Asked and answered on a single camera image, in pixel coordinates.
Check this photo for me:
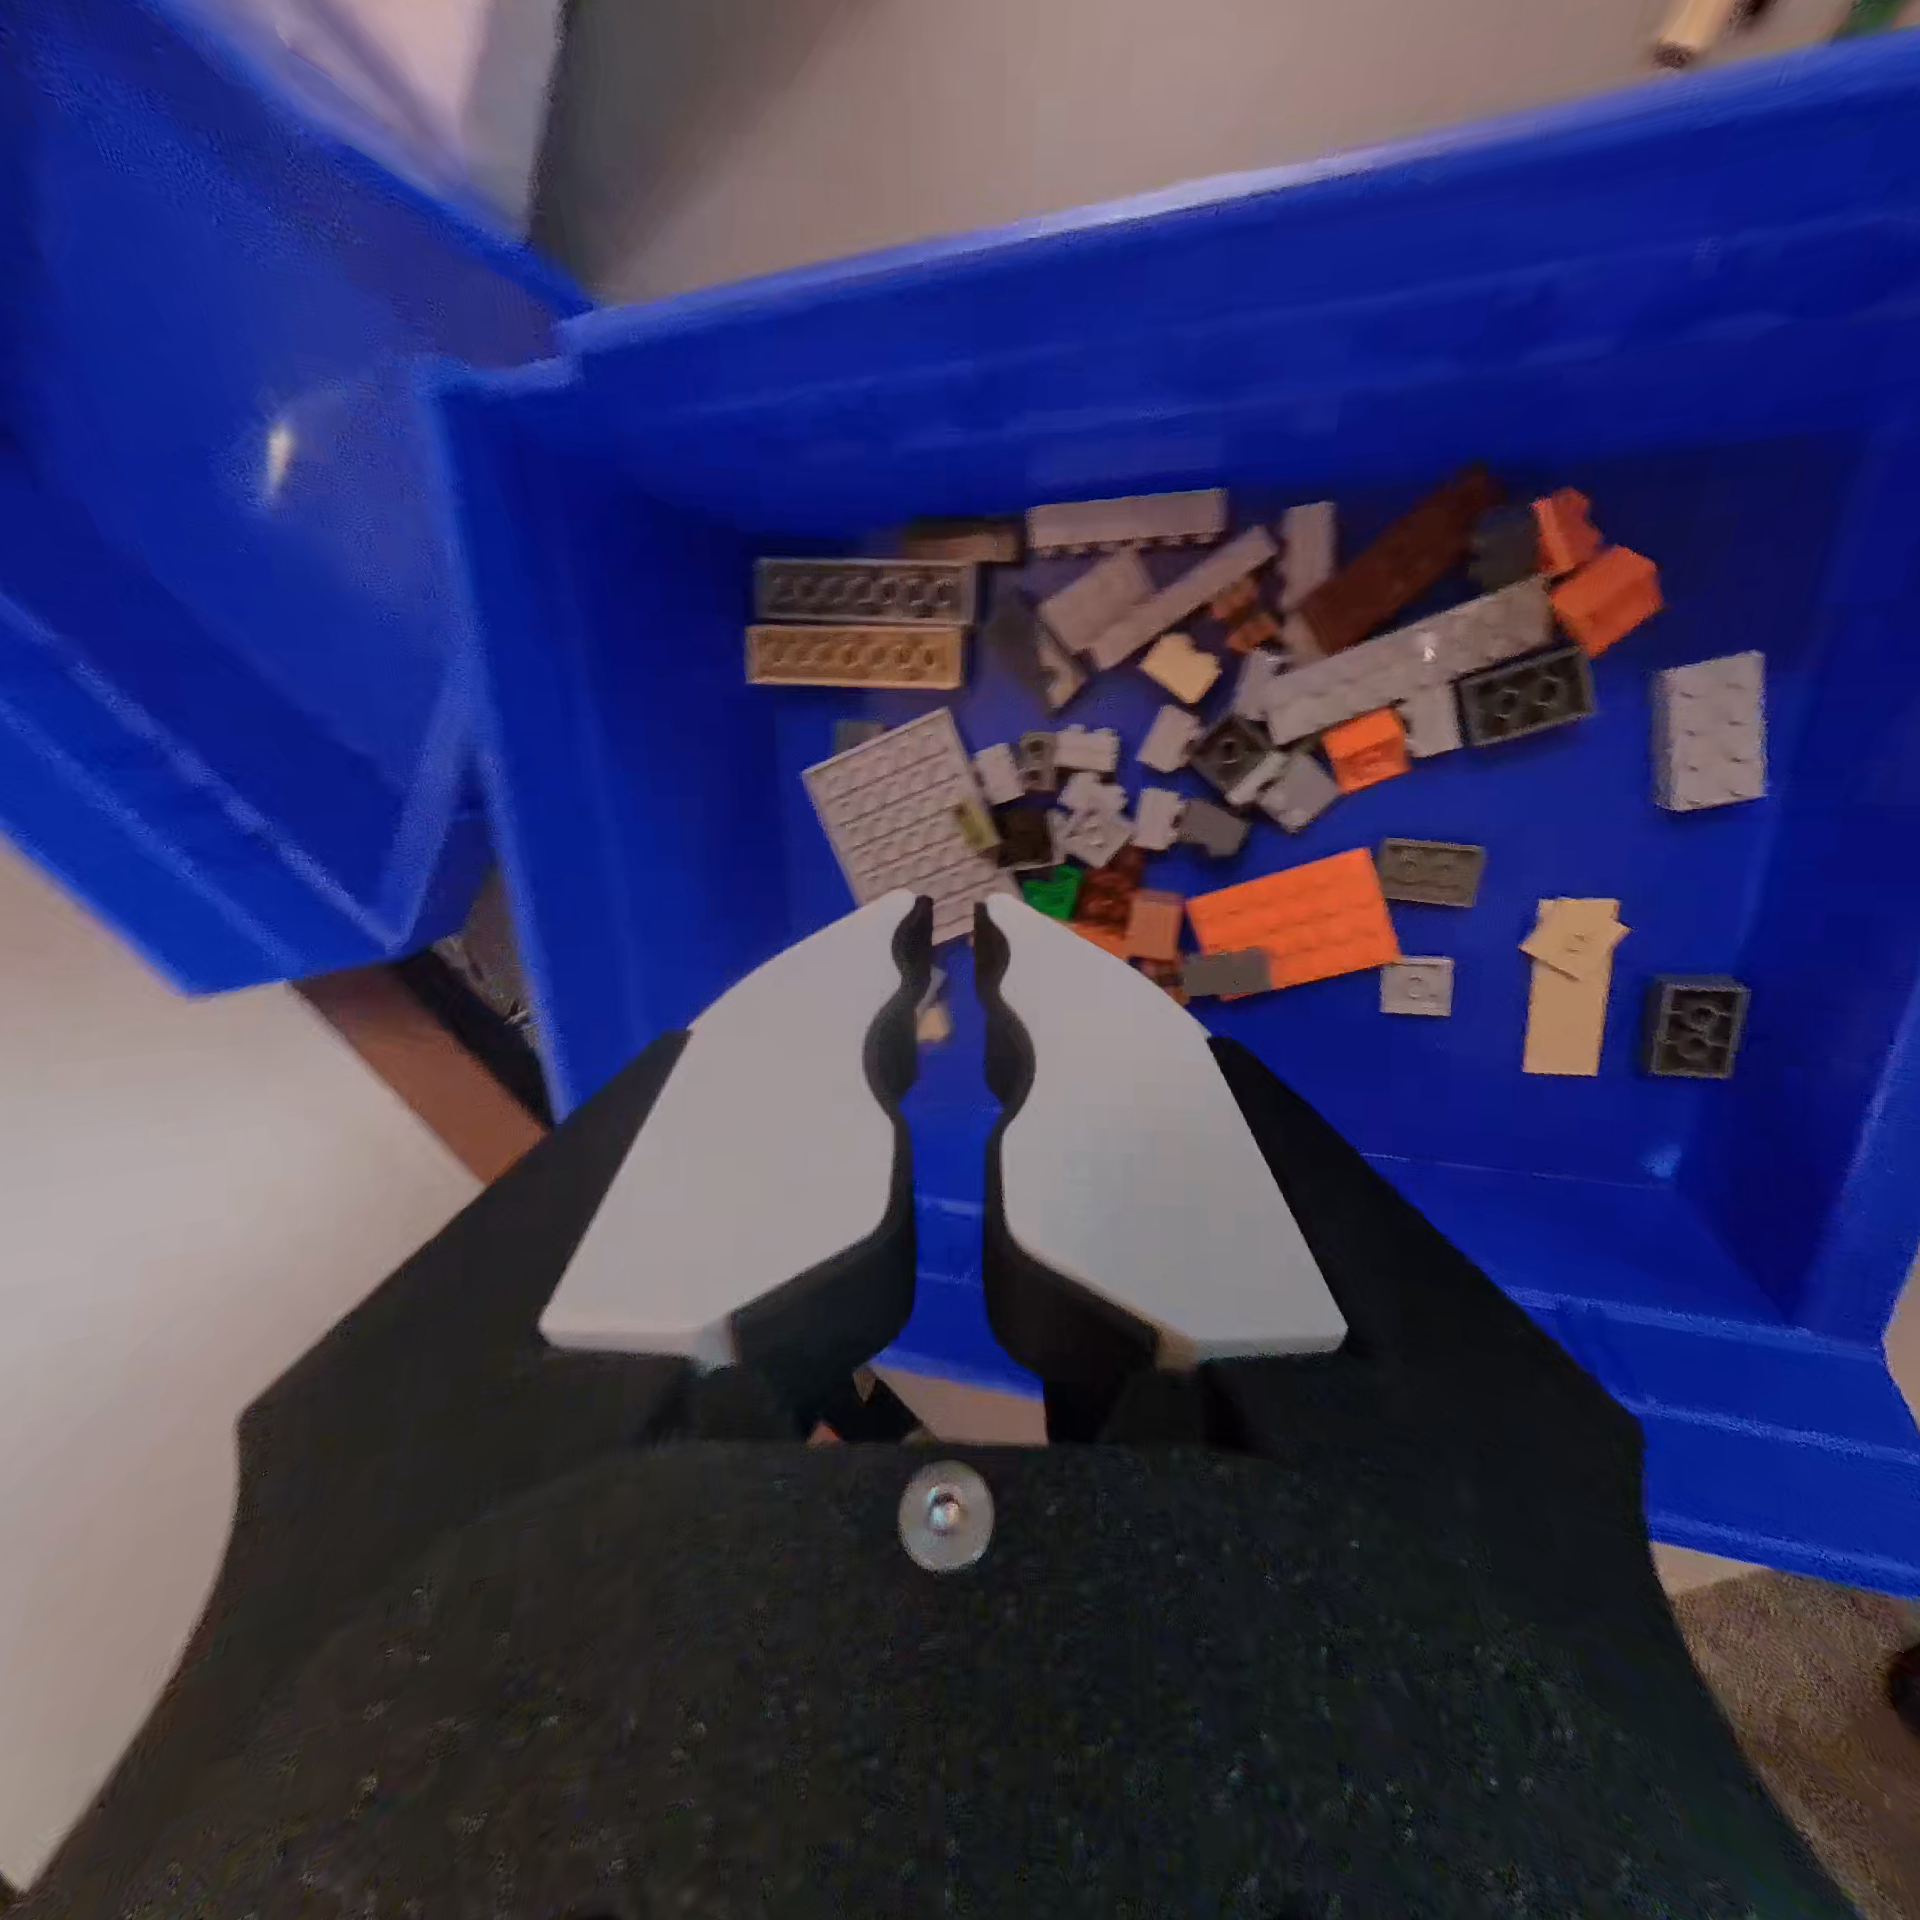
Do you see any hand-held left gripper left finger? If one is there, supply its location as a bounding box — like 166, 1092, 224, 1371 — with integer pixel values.
537, 892, 938, 1430

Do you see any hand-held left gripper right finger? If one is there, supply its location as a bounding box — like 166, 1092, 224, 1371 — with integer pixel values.
975, 894, 1350, 1445

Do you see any blue plastic bin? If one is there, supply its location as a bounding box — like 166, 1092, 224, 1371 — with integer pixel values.
0, 0, 598, 1002
434, 30, 1920, 1600

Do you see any heap of mixed bricks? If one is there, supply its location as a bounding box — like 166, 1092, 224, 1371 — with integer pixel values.
740, 464, 1775, 1083

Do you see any wooden top office table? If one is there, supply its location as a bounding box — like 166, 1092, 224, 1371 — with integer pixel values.
0, 837, 561, 1896

